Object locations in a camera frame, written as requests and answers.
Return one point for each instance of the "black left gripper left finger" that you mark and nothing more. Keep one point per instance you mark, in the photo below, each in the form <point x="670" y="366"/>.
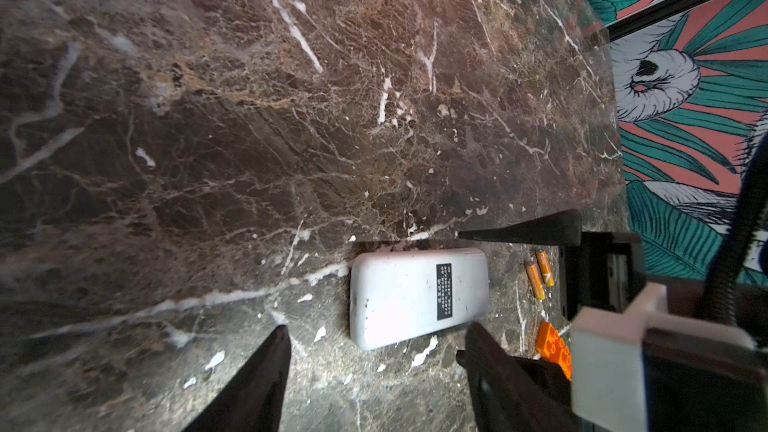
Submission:
<point x="253" y="399"/>

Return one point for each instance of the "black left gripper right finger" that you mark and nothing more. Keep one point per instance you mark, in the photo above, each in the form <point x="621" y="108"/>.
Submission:
<point x="510" y="393"/>

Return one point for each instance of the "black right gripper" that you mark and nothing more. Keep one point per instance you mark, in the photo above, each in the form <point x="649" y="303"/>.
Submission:
<point x="602" y="270"/>

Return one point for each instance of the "orange AA battery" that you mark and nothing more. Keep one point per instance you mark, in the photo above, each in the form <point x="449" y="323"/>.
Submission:
<point x="545" y="267"/>
<point x="535" y="279"/>

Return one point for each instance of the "white red remote control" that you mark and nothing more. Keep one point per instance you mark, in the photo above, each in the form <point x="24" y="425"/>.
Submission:
<point x="398" y="296"/>

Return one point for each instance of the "orange toy brick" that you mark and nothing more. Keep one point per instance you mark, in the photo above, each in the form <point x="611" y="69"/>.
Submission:
<point x="552" y="348"/>

